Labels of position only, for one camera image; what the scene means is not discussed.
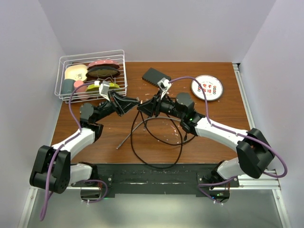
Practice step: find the dark brown round plate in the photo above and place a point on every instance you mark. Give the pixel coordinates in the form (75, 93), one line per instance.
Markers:
(102, 71)

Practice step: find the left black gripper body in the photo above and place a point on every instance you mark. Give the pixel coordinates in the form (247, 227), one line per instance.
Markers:
(114, 102)

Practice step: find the red dotted plate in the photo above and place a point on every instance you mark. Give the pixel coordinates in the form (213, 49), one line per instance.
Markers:
(104, 62)

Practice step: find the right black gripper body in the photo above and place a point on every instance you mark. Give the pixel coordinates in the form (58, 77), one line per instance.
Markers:
(157, 98)

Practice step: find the yellow green dotted plate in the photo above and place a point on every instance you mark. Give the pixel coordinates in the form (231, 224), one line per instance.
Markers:
(93, 87)

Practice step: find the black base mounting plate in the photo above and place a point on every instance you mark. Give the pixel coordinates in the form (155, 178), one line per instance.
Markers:
(187, 179)

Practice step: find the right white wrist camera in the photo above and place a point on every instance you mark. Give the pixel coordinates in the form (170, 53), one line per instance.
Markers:
(164, 85)

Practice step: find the pink cup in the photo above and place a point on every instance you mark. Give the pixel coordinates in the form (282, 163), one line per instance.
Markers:
(81, 89)

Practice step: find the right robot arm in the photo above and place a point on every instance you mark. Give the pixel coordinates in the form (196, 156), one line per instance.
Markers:
(253, 155)

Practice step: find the beige square plate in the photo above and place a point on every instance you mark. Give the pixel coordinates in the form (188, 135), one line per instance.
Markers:
(76, 72)

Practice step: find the aluminium frame rail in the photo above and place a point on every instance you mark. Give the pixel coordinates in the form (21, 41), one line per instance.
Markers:
(266, 180)

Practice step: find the white round printed plate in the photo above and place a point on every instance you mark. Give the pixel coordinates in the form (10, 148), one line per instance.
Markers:
(212, 88)

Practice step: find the dark grey cup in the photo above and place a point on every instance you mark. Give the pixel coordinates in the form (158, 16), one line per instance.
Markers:
(68, 86)

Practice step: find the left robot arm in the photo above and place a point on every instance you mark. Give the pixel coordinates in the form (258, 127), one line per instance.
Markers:
(52, 169)

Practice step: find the white wire dish rack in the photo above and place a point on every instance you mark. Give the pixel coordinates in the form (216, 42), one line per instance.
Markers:
(67, 61)

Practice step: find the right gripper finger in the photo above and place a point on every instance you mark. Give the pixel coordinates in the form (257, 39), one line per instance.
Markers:
(149, 104)
(149, 111)

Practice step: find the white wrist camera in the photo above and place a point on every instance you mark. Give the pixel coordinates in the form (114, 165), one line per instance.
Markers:
(164, 85)
(103, 88)

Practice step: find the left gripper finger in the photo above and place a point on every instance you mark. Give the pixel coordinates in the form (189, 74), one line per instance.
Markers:
(125, 100)
(125, 107)

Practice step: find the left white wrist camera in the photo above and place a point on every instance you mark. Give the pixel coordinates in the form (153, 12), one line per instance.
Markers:
(103, 88)

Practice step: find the black network switch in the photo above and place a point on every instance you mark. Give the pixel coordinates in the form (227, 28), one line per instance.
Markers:
(153, 76)

